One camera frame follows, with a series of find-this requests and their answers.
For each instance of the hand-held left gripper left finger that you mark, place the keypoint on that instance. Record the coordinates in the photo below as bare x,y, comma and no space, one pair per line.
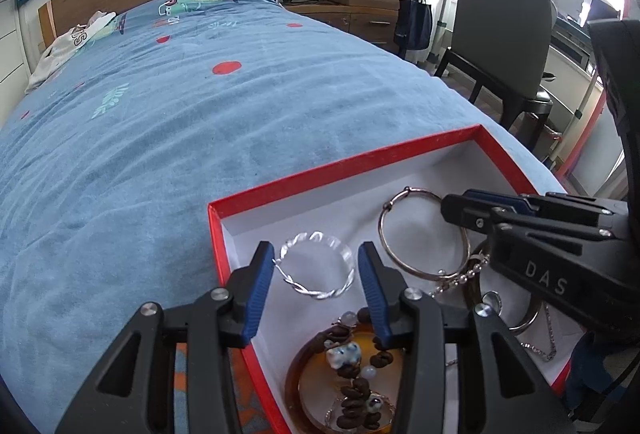
257,294

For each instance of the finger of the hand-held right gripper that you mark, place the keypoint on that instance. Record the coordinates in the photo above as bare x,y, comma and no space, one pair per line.
465,216
495,198

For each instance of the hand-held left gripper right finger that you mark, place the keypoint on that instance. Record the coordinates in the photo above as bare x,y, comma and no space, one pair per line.
372,299

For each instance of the plain silver bangle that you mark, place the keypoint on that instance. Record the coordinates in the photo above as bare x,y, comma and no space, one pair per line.
381,229

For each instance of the amber bangle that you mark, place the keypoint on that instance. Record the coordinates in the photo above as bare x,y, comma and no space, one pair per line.
292,379

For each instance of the red jewelry box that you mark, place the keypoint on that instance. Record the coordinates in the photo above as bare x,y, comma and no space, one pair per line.
350,194

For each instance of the person's dark blue clothing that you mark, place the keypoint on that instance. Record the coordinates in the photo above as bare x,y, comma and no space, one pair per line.
605,374

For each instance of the grey chair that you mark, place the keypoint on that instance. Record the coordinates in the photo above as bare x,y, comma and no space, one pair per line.
500,29

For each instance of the blue printed blanket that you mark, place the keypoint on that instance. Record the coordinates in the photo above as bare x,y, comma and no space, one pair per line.
200,114

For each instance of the dark blue hanging bag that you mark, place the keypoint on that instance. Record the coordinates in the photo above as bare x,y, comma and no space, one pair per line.
412,21

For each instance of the low wooden drawer cabinet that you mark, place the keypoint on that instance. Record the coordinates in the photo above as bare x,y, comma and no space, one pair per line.
350,24

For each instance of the white garment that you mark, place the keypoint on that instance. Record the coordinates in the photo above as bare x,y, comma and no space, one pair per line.
55,54

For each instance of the white wardrobe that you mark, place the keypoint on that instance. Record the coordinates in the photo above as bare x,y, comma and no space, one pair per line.
10,39

